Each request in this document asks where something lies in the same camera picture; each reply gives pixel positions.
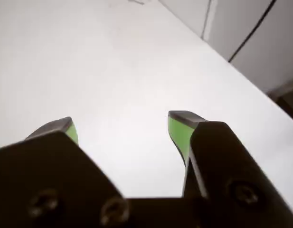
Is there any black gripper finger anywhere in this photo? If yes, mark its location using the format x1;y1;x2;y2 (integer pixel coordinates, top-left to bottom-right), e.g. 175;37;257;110
0;116;130;228
167;110;293;228

